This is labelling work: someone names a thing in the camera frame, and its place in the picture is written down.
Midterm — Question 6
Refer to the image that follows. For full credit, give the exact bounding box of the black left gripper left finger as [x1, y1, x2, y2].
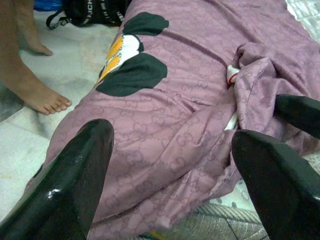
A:
[0, 118, 115, 240]

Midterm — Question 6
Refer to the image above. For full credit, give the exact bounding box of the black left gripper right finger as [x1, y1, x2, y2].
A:
[231, 129, 320, 240]

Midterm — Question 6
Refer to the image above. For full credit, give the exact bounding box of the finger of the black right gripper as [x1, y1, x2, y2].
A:
[274, 94, 320, 140]

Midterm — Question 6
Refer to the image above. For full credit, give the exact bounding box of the purple cartoon print blanket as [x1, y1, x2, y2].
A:
[24, 0, 320, 240]

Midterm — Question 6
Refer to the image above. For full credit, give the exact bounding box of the white cloth red stripe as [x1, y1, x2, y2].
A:
[225, 63, 243, 87]

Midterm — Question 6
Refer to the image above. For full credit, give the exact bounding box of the person bare foot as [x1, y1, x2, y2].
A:
[16, 0, 55, 57]
[0, 0, 73, 116]

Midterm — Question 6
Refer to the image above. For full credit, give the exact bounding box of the black bag white lettering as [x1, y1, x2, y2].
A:
[46, 0, 132, 30]

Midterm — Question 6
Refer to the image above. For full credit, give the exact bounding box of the blue plastic bag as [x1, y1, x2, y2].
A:
[33, 0, 63, 11]

